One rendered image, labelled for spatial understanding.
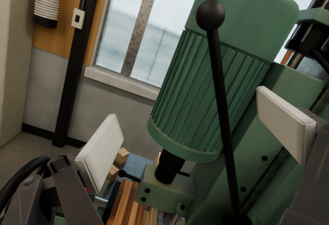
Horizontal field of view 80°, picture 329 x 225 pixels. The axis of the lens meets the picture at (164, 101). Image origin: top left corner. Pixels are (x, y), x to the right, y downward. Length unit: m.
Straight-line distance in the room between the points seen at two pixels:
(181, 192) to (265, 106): 0.39
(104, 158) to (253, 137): 0.30
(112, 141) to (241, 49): 0.23
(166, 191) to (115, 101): 1.44
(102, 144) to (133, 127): 1.79
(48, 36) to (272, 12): 1.75
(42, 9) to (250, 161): 1.59
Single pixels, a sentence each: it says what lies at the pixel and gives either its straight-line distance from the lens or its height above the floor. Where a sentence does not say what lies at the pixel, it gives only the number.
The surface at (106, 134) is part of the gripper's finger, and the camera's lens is 0.17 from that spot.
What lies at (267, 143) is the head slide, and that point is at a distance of 0.42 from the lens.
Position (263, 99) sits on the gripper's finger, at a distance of 0.18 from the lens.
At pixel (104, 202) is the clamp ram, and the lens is 0.58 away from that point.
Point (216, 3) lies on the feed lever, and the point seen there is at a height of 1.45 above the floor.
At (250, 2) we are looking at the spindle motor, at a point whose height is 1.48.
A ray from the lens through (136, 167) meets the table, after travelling 0.79.
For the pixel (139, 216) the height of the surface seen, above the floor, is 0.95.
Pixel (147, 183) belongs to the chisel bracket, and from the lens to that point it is 0.51.
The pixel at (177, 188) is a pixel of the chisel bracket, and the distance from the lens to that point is 0.53.
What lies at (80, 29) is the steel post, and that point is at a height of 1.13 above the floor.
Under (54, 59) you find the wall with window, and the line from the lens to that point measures 1.95.
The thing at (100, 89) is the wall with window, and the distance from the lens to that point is 1.87.
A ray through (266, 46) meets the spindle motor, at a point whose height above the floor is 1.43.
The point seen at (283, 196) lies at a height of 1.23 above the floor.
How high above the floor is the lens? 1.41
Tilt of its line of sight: 20 degrees down
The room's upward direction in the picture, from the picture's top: 22 degrees clockwise
